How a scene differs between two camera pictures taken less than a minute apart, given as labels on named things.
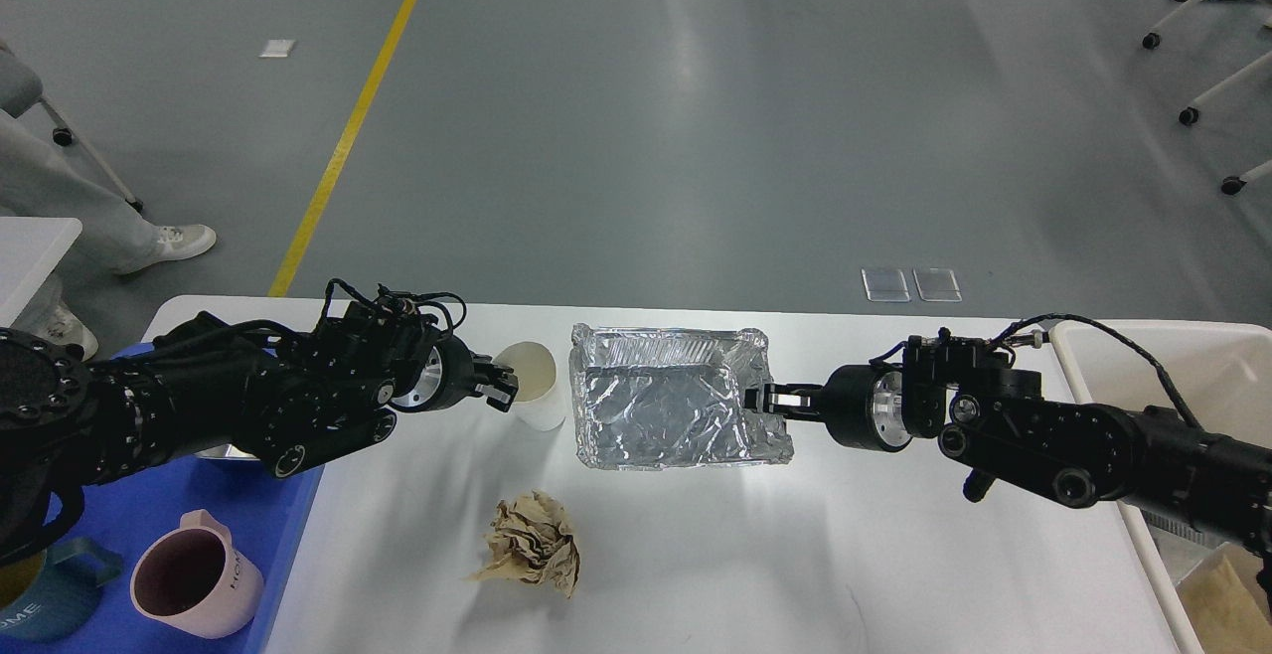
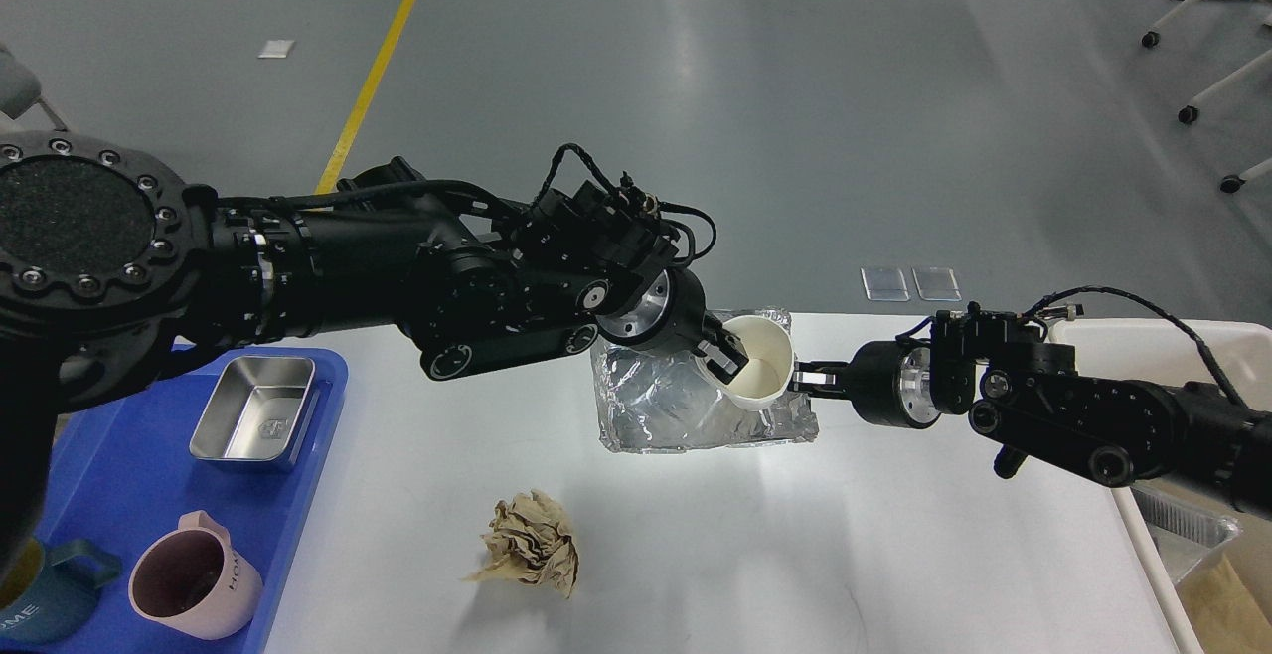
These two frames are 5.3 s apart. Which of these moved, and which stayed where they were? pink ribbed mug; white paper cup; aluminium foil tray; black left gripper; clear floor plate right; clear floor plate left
Moved: white paper cup; aluminium foil tray; black left gripper
Stayed: pink ribbed mug; clear floor plate right; clear floor plate left
